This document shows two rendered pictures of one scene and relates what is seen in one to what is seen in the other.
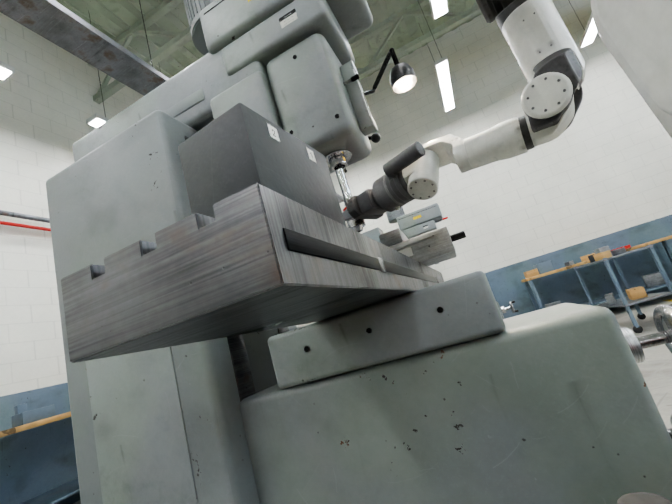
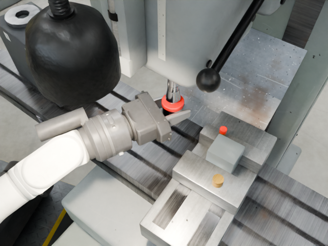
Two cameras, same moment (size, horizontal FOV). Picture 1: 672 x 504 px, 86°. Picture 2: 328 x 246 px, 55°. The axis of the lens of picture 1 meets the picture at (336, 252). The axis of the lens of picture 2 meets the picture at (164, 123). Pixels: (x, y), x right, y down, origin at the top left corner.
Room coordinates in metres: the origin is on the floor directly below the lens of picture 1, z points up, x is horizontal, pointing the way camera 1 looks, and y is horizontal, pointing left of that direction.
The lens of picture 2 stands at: (1.04, -0.49, 1.65)
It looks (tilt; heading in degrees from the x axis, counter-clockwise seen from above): 53 degrees down; 107
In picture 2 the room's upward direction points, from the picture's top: straight up
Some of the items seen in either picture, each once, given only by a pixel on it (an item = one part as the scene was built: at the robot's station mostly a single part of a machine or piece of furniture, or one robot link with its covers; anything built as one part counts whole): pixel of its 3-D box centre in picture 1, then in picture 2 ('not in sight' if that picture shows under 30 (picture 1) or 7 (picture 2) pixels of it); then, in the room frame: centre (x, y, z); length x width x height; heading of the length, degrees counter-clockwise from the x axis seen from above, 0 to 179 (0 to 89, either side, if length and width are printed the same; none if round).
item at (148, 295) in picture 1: (371, 289); (151, 148); (0.87, -0.06, 0.93); 1.24 x 0.23 x 0.08; 161
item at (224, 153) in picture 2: (375, 241); (224, 155); (1.06, -0.12, 1.08); 0.06 x 0.05 x 0.06; 163
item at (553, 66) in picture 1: (543, 68); not in sight; (0.61, -0.47, 1.21); 0.13 x 0.12 x 0.22; 147
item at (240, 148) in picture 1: (273, 199); (45, 52); (0.52, 0.07, 1.07); 0.22 x 0.12 x 0.20; 155
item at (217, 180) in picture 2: not in sight; (217, 180); (1.06, -0.19, 1.08); 0.02 x 0.02 x 0.02
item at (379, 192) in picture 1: (379, 200); (131, 125); (0.86, -0.14, 1.13); 0.13 x 0.12 x 0.10; 136
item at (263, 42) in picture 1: (290, 57); not in sight; (0.94, -0.04, 1.68); 0.34 x 0.24 x 0.10; 71
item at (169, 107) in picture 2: not in sight; (173, 101); (0.93, -0.07, 1.15); 0.05 x 0.05 x 0.01
